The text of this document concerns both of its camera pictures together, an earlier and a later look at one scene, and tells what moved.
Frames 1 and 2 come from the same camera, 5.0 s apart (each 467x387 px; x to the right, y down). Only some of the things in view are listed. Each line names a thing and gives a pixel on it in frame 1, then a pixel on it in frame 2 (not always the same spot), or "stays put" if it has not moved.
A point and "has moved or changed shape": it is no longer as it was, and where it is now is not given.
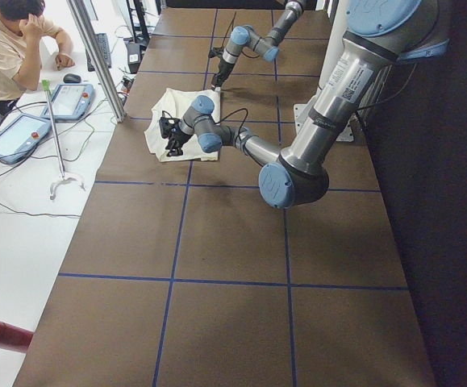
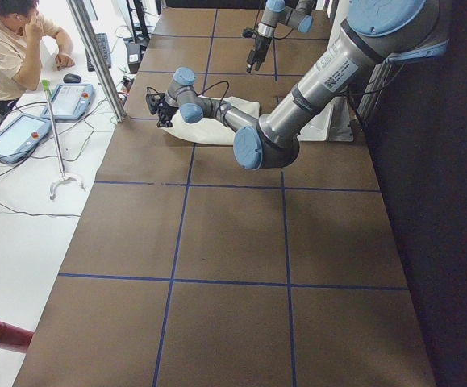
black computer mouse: x=71 y=78 stays put
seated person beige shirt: x=9 y=37 stays put
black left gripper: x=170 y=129 -> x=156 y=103
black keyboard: x=102 y=41 stays put
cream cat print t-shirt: x=174 y=101 has moved or changed shape
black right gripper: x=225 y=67 -> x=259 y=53
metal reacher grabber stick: x=63 y=176 stays put
